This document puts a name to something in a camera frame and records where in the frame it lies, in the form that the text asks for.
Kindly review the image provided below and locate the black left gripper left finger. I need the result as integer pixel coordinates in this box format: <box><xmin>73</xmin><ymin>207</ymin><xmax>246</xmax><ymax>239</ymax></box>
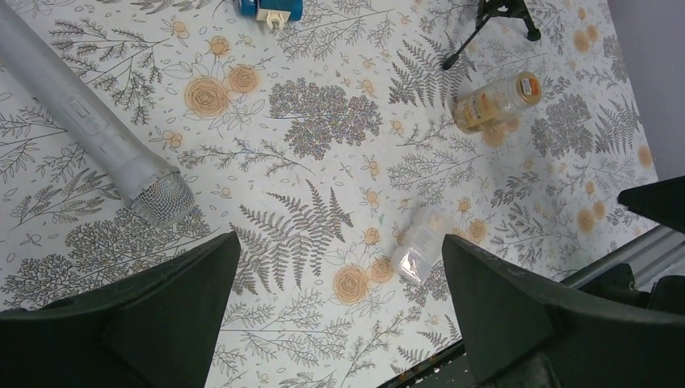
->
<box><xmin>1</xmin><ymin>232</ymin><xmax>241</xmax><ymax>387</ymax></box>

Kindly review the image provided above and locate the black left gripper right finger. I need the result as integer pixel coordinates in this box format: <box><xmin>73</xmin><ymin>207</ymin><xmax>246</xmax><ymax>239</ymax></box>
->
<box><xmin>442</xmin><ymin>235</ymin><xmax>684</xmax><ymax>387</ymax></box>

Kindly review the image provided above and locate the clear weekly pill organizer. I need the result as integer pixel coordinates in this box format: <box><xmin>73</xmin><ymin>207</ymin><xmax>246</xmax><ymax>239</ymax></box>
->
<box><xmin>391</xmin><ymin>205</ymin><xmax>456</xmax><ymax>285</ymax></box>

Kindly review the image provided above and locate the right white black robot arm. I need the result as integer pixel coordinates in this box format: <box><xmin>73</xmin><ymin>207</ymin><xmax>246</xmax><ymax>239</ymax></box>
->
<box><xmin>617</xmin><ymin>176</ymin><xmax>684</xmax><ymax>234</ymax></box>

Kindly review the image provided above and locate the grey handheld microphone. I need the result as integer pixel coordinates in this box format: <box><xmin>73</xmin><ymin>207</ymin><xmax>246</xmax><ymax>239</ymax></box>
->
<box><xmin>1</xmin><ymin>2</ymin><xmax>195</xmax><ymax>228</ymax></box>

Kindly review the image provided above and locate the floral patterned table mat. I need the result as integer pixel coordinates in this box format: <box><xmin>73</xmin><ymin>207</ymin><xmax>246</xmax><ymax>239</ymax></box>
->
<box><xmin>1</xmin><ymin>0</ymin><xmax>657</xmax><ymax>387</ymax></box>

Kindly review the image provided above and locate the black microphone tripod stand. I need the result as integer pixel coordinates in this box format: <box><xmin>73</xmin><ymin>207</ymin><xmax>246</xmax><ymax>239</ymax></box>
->
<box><xmin>442</xmin><ymin>0</ymin><xmax>542</xmax><ymax>71</ymax></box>

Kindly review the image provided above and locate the blue yellow toy block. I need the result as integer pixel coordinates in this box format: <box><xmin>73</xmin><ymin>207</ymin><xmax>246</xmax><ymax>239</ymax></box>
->
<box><xmin>237</xmin><ymin>0</ymin><xmax>304</xmax><ymax>29</ymax></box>

